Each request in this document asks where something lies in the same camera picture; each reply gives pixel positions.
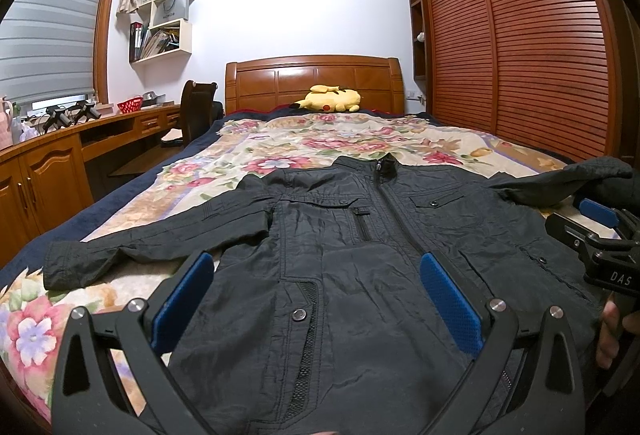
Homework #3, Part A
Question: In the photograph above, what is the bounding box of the yellow Pikachu plush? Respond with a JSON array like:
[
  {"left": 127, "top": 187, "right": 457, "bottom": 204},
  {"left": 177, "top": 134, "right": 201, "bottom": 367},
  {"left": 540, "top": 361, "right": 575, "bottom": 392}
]
[{"left": 290, "top": 85, "right": 361, "bottom": 114}]

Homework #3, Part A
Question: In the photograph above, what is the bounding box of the grey window blind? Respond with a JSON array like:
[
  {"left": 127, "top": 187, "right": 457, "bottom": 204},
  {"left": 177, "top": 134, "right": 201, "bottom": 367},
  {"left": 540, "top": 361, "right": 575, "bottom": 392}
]
[{"left": 1, "top": 0, "right": 100, "bottom": 106}]

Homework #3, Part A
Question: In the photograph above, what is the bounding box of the red basket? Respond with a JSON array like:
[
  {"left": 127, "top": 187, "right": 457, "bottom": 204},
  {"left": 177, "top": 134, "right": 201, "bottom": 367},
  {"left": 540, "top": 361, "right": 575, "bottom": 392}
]
[{"left": 117, "top": 96, "right": 143, "bottom": 114}]

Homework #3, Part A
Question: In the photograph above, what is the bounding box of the person right hand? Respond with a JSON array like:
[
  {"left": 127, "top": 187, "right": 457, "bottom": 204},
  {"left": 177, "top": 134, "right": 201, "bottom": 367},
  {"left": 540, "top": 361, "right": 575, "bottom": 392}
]
[{"left": 596, "top": 297, "right": 620, "bottom": 369}]

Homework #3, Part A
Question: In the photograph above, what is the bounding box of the wooden headboard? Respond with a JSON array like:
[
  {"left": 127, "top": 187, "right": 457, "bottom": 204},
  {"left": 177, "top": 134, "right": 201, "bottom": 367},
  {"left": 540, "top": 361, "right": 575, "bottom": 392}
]
[{"left": 224, "top": 55, "right": 406, "bottom": 114}]

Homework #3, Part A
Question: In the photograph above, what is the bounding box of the dark wooden chair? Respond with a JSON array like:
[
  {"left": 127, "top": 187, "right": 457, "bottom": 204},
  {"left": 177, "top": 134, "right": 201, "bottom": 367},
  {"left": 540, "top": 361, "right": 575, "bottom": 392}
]
[{"left": 160, "top": 80, "right": 224, "bottom": 148}]

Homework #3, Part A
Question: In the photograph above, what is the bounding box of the floral blanket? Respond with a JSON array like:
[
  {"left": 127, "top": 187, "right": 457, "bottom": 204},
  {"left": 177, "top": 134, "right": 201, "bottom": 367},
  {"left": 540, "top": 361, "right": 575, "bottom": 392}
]
[{"left": 0, "top": 111, "right": 622, "bottom": 423}]

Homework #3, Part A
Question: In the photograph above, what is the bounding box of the wooden desk cabinet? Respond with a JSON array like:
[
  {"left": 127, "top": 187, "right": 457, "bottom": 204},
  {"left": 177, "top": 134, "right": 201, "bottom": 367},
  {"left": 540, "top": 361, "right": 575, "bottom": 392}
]
[{"left": 0, "top": 105, "right": 180, "bottom": 266}]

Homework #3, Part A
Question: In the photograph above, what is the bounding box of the pink bottle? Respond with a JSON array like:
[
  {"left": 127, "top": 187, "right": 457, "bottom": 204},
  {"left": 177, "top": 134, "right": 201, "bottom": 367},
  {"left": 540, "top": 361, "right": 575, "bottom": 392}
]
[{"left": 0, "top": 96, "right": 13, "bottom": 149}]

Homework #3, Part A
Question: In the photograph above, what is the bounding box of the wooden louvered wardrobe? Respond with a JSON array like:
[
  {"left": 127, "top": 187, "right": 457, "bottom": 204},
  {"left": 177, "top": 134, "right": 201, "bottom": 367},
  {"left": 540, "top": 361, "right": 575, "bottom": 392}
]
[{"left": 410, "top": 0, "right": 623, "bottom": 160}]

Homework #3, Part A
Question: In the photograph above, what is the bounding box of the black jacket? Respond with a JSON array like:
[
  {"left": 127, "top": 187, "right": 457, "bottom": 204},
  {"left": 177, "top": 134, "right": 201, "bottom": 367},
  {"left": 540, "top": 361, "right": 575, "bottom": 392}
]
[{"left": 43, "top": 156, "right": 632, "bottom": 434}]

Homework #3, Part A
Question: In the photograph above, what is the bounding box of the white wall shelf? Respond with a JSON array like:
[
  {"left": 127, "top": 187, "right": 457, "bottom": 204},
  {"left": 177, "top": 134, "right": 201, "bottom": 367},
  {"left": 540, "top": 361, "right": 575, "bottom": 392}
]
[{"left": 129, "top": 0, "right": 195, "bottom": 65}]

